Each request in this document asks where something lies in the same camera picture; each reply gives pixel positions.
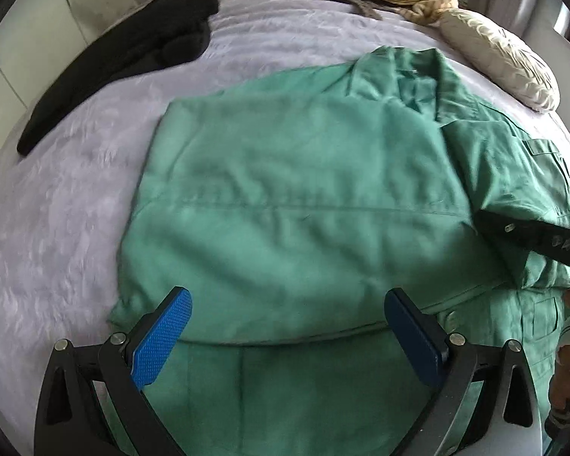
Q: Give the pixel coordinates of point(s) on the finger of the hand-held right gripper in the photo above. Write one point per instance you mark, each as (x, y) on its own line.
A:
(541, 244)

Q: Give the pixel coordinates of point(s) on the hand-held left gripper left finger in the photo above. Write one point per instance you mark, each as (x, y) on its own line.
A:
(164, 337)

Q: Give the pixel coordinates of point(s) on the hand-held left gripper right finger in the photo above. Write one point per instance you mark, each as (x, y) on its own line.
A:
(415, 337)

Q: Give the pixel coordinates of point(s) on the green jacket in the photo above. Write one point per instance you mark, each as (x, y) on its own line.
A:
(289, 175)

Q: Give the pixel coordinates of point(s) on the lavender embossed bed blanket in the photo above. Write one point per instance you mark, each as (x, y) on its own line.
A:
(76, 223)

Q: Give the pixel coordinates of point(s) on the cream pleated round pillow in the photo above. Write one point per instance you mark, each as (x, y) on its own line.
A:
(498, 52)

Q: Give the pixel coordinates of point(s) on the window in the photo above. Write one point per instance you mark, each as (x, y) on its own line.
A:
(563, 19)

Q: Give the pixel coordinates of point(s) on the black garment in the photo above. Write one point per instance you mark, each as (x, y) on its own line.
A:
(137, 47)

